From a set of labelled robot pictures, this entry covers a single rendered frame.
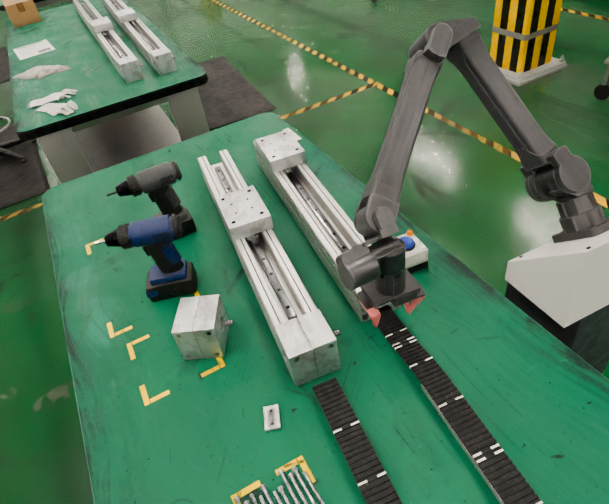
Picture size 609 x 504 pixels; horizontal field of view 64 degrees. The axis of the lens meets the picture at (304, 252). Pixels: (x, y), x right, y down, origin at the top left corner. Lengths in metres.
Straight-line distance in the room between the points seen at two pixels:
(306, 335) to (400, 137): 0.42
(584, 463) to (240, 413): 0.61
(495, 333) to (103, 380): 0.84
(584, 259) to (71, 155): 2.28
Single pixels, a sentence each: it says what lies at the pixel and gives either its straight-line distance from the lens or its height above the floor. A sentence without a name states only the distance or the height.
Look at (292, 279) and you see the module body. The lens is 1.10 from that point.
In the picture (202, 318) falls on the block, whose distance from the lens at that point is 1.06.
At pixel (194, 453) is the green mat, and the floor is 0.78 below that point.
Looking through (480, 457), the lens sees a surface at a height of 0.81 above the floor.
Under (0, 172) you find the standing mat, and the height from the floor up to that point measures 0.01.
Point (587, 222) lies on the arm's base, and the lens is 1.15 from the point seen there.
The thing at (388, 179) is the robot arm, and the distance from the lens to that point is 0.92.
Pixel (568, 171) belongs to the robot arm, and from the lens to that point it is 1.12.
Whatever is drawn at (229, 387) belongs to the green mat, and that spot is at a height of 0.78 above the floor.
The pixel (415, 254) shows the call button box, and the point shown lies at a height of 0.84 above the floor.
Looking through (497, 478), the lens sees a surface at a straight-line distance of 0.90.
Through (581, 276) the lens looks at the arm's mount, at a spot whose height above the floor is 0.93.
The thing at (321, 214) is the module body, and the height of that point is 0.84.
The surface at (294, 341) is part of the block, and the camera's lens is 0.97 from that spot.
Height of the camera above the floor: 1.62
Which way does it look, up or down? 41 degrees down
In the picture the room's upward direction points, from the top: 10 degrees counter-clockwise
